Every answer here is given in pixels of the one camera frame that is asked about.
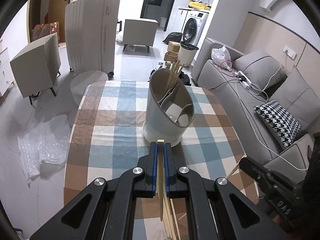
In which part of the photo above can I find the wooden chopstick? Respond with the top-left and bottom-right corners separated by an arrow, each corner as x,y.
170,199 -> 181,240
157,139 -> 164,221
226,154 -> 246,179
164,197 -> 172,239

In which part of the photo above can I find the white utensil holder bucket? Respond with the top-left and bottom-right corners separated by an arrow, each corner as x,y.
143,68 -> 194,146

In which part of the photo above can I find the checkered tablecloth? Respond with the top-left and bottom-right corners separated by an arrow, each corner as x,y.
63,80 -> 259,240

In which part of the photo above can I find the houndstooth pillow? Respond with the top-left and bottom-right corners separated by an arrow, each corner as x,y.
253,99 -> 302,150

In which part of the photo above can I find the grey sofa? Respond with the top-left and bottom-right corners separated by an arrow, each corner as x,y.
191,38 -> 319,183

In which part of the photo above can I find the bubble wrap sheet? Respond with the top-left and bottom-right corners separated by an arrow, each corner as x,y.
18,115 -> 71,187

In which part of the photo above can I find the white power strip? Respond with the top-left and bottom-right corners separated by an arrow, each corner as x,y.
238,71 -> 252,89

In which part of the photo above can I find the round white ottoman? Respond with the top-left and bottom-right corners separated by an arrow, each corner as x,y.
70,70 -> 108,105

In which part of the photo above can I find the grey sofa cushion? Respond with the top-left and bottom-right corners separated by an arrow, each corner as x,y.
233,50 -> 287,90

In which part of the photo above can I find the black backpack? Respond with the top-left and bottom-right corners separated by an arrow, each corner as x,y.
149,68 -> 192,87

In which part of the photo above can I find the beige armchair near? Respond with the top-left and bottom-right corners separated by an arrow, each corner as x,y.
10,33 -> 61,103

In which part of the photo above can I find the beige armchair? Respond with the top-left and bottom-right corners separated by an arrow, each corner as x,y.
10,33 -> 61,103
122,18 -> 158,53

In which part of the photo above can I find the white plastic bag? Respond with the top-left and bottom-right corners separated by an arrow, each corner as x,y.
211,45 -> 232,72

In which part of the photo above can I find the cream trash bin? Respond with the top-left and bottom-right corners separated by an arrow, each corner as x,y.
177,41 -> 199,67

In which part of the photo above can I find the white drawer cabinet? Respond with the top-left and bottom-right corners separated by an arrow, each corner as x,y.
0,48 -> 14,97

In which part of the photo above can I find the cardboard box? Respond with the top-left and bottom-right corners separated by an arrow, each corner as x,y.
167,41 -> 181,53

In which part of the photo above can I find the black garbage bag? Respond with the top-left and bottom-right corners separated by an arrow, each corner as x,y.
162,32 -> 182,45

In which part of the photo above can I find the beige armchair far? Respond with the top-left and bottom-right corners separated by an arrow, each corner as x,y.
122,18 -> 158,53

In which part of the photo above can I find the white ribbed suitcase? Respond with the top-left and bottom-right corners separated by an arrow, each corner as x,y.
65,0 -> 120,78

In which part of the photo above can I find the white washing machine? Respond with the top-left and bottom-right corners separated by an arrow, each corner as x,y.
182,10 -> 209,46

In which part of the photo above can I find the yellow crate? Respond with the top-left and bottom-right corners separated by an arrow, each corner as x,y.
188,1 -> 211,10

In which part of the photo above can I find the wooden door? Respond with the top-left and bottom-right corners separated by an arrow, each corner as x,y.
48,0 -> 71,42

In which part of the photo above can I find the white charging cable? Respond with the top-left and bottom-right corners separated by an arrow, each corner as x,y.
235,62 -> 308,172

